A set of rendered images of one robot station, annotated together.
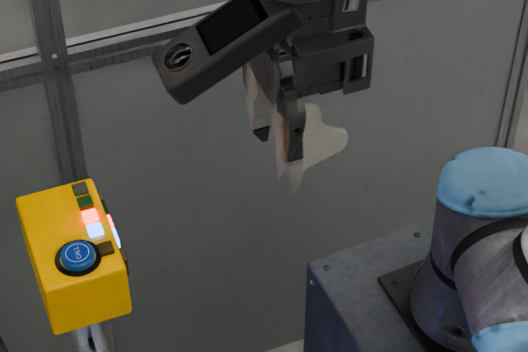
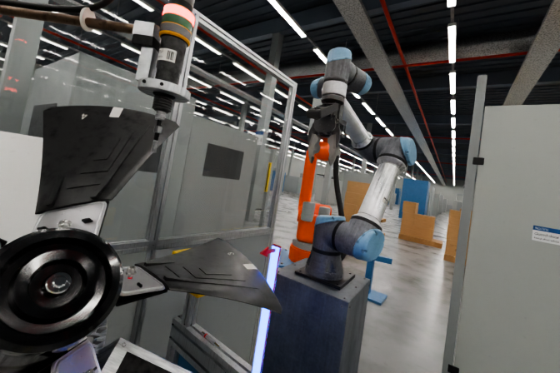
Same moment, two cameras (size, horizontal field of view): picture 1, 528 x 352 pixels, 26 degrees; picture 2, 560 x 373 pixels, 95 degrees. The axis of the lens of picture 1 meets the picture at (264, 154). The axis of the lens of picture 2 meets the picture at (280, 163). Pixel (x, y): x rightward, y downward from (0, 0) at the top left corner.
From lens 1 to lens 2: 0.93 m
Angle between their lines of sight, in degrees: 56
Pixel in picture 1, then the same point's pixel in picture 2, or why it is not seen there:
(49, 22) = (156, 226)
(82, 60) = (161, 244)
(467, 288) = (344, 235)
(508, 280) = (358, 223)
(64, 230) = not seen: hidden behind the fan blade
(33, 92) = (141, 256)
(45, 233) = not seen: hidden behind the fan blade
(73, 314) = not seen: hidden behind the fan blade
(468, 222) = (333, 224)
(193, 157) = (182, 295)
